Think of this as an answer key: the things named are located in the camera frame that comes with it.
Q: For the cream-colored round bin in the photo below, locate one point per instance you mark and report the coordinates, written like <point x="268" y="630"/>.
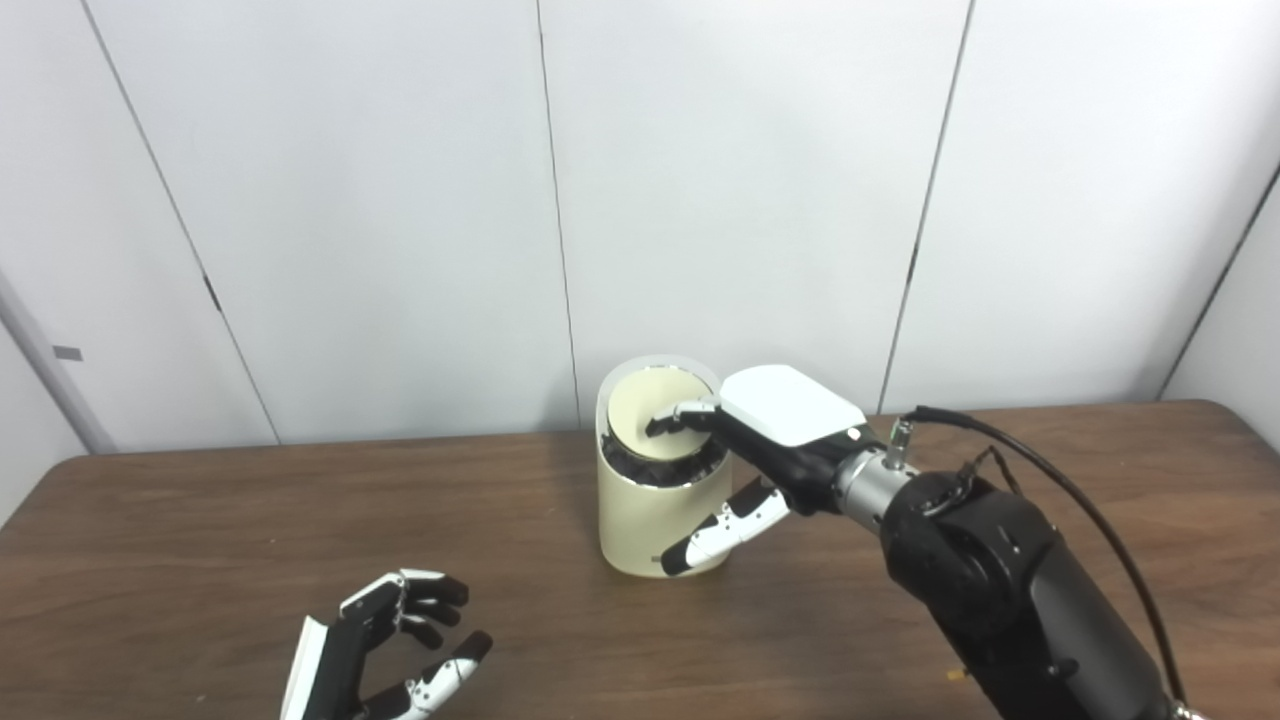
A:
<point x="640" y="525"/>

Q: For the small grey wall tag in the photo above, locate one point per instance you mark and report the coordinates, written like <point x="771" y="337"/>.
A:
<point x="67" y="353"/>

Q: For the cream round bin lid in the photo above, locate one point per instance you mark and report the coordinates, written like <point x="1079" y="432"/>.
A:
<point x="635" y="405"/>

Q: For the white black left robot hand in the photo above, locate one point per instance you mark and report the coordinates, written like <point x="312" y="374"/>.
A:
<point x="335" y="670"/>

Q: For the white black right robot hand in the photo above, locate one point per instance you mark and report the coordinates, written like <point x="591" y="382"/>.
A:
<point x="790" y="410"/>

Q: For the black bin liner bag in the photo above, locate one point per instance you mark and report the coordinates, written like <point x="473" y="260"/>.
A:
<point x="650" y="470"/>

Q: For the grey wall corner post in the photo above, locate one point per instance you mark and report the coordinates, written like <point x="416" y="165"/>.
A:
<point x="55" y="380"/>

